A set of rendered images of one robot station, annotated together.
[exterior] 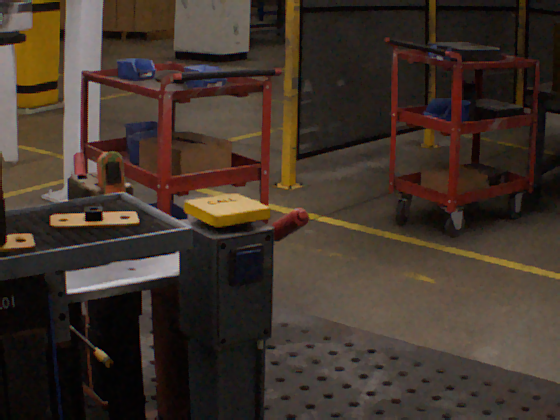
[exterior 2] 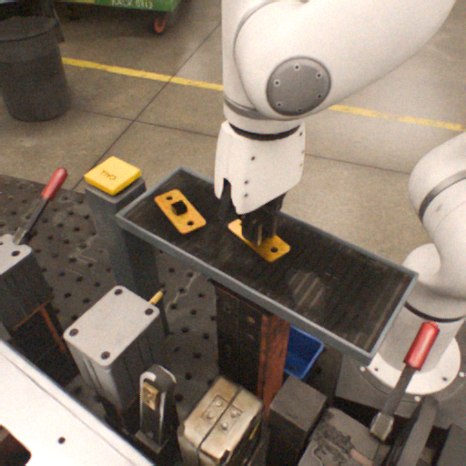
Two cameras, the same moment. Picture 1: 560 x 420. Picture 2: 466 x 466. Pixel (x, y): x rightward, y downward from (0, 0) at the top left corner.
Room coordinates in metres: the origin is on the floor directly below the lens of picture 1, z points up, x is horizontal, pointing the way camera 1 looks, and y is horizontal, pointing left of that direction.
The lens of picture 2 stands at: (0.90, 0.64, 1.60)
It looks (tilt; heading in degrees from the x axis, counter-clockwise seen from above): 46 degrees down; 251
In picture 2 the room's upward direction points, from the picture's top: straight up
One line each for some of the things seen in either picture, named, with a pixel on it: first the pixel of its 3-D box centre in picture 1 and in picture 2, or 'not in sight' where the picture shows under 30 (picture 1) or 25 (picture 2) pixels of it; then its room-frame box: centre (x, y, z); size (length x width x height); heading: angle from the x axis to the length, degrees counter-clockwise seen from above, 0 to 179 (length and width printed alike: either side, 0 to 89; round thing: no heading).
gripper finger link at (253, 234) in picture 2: not in sight; (244, 225); (0.75, 0.26, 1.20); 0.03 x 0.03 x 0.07; 21
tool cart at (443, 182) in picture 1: (463, 132); not in sight; (4.87, -0.94, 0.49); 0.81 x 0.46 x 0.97; 130
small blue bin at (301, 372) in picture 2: not in sight; (287, 359); (0.64, 0.22, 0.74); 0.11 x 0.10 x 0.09; 126
